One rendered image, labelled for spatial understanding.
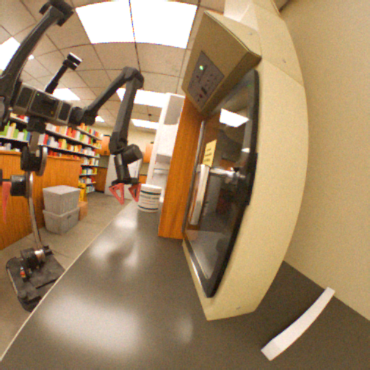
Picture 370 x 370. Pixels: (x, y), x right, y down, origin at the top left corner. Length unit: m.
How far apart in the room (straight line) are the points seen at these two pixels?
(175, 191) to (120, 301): 0.40
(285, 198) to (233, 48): 0.27
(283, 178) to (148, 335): 0.31
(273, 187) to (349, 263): 0.43
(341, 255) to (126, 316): 0.59
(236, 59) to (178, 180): 0.42
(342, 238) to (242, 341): 0.42
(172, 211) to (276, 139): 0.44
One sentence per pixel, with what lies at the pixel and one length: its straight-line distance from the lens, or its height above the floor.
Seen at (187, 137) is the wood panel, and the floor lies 1.33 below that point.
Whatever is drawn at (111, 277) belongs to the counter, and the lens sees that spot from 0.36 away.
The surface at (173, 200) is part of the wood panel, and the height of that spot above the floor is 1.09.
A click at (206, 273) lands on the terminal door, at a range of 0.27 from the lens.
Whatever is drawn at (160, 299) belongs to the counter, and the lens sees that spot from 0.32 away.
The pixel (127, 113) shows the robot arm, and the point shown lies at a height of 1.41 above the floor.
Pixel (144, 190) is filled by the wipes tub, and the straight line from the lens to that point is 0.84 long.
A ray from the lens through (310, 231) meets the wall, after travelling 0.62.
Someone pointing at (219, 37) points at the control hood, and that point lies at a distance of 0.33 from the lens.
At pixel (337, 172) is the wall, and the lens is 0.60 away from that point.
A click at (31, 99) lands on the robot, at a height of 1.45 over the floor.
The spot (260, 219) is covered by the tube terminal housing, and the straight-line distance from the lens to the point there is 0.20.
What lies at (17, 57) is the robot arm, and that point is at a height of 1.40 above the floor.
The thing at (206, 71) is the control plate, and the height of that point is 1.45.
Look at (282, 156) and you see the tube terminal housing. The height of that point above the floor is 1.24.
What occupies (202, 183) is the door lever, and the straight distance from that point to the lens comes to 0.20.
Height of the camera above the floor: 1.19
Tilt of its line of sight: 3 degrees down
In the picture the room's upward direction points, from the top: 11 degrees clockwise
